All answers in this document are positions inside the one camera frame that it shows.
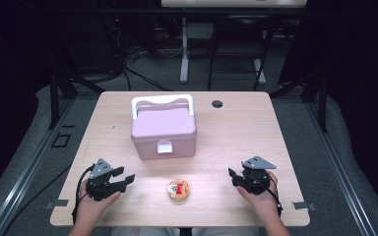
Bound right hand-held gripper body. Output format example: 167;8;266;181
239;155;278;195

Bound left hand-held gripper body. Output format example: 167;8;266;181
86;157;126;202

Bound round orange snack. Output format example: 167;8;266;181
167;178;191;204

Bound pink storage box white handle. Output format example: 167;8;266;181
130;93;198;161

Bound person's right hand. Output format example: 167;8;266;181
236;170;283;224

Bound person's left hand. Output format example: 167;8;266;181
74;179;122;227

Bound grey tape strip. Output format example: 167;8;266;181
291;201;318;211
44;199;70;209

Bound black metal stand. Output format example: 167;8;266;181
269;69;330;134
46;69;106;131

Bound dark equipment with red light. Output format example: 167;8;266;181
101;14;126;73

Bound white desk with metal legs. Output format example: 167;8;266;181
160;0;308;86

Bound black chair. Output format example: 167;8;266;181
207;14;277;91

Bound right hand-held gripper black cable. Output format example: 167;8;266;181
265;176;284;217

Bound hand-held gripper black cable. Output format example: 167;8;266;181
71;165;95;226
265;176;284;217

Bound left hand-held gripper black cable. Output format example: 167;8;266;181
71;165;95;226

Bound aluminium floor rail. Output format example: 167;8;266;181
304;97;378;236
0;97;77;236

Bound black floor cables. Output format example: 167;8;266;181
78;62;173;93

